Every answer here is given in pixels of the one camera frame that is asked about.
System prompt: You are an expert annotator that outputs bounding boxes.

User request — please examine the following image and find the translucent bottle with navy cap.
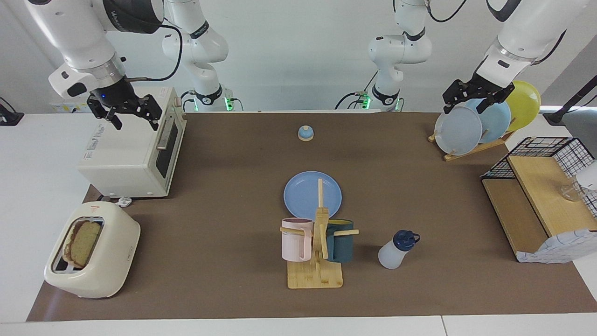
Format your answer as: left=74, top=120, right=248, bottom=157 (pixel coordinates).
left=378, top=230, right=421, bottom=270

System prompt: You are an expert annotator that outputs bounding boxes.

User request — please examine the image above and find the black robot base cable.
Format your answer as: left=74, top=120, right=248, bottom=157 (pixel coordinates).
left=335, top=70, right=378, bottom=110

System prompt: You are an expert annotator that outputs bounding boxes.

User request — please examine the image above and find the white toaster oven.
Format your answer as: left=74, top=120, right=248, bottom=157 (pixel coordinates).
left=77, top=86, right=187, bottom=199

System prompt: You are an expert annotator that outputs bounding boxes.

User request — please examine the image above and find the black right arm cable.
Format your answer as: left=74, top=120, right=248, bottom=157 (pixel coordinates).
left=124, top=23, right=183, bottom=82

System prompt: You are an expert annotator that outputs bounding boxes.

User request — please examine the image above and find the light blue plate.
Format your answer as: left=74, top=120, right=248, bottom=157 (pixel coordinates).
left=466, top=99, right=512, bottom=144

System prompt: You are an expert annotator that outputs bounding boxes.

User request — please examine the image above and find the cream two-slot toaster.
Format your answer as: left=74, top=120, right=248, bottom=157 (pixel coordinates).
left=44, top=202, right=140, bottom=299

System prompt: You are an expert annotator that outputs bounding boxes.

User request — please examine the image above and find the wooden plate rack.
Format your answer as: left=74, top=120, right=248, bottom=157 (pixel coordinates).
left=428, top=130, right=516, bottom=162

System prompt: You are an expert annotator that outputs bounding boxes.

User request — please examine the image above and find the wooden mug tree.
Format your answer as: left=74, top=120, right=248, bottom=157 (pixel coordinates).
left=280, top=179, right=360, bottom=290

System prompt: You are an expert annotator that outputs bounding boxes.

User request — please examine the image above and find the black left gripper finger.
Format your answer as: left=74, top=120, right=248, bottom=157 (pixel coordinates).
left=477, top=83, right=516, bottom=115
left=442, top=80, right=467, bottom=115

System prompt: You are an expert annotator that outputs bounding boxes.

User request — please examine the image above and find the white checkered cloth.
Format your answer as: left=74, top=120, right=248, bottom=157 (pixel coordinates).
left=517, top=229, right=597, bottom=264

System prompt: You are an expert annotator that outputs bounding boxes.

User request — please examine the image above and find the toasted bread slice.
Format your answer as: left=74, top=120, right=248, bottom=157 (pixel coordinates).
left=62, top=220, right=102, bottom=269

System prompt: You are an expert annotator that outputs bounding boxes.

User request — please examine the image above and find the black clamp mount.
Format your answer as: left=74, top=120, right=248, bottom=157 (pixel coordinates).
left=0, top=97, right=24, bottom=126

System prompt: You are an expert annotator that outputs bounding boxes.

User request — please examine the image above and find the yellow plate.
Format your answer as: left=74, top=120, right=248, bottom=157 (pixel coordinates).
left=506, top=81, right=541, bottom=132

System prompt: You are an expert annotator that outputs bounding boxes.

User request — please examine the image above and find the pink ribbed mug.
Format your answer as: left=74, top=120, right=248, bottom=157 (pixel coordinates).
left=281, top=218, right=314, bottom=262

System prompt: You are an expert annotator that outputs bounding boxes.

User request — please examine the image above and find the blue round plate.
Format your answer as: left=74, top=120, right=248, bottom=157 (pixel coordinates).
left=284, top=171, right=342, bottom=220

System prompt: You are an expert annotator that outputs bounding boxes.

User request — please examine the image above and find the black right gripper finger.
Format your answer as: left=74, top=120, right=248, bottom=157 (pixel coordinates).
left=135, top=95, right=163, bottom=131
left=104, top=108, right=123, bottom=131

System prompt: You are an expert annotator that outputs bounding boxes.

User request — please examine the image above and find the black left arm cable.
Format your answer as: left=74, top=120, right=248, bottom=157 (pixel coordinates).
left=425, top=0, right=567, bottom=66

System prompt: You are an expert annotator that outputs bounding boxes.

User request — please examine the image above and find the clear glass cup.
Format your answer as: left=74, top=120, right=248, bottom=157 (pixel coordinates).
left=560, top=181, right=583, bottom=202

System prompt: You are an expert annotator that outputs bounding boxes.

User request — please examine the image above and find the teal mug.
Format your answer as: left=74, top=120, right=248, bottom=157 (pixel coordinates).
left=325, top=219, right=355, bottom=263

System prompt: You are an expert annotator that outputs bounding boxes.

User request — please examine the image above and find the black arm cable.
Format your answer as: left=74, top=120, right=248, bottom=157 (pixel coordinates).
left=425, top=0, right=567, bottom=66
left=124, top=23, right=183, bottom=82

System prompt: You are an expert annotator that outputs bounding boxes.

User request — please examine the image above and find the white power outlet box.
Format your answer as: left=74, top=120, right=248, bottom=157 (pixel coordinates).
left=50, top=99, right=94, bottom=113

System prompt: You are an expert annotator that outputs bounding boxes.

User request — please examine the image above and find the pale grey-blue plate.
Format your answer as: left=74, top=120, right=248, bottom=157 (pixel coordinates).
left=434, top=105, right=483, bottom=156

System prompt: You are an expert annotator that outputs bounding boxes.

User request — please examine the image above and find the brown table mat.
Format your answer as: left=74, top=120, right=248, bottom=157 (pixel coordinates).
left=27, top=112, right=597, bottom=322

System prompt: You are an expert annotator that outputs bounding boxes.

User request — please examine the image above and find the wooden shelf with wire basket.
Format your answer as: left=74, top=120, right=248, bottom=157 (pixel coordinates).
left=481, top=137, right=597, bottom=262

